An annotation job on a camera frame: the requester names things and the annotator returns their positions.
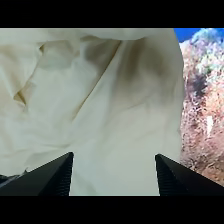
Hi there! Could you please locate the cream shirt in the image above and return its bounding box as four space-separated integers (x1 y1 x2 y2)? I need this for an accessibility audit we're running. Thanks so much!
0 28 186 197

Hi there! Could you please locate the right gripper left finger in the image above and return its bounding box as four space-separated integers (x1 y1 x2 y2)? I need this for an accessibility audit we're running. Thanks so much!
0 151 75 197

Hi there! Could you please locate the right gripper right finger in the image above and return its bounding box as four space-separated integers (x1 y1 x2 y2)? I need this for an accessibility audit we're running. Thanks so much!
154 153 224 197

